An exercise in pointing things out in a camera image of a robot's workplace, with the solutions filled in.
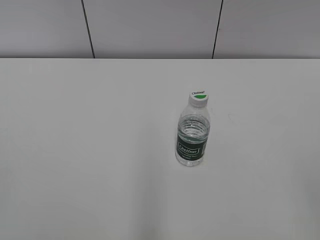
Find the white green bottle cap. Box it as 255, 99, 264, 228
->
188, 90, 209, 109

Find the clear Cestbon water bottle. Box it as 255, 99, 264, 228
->
175, 104, 211, 167

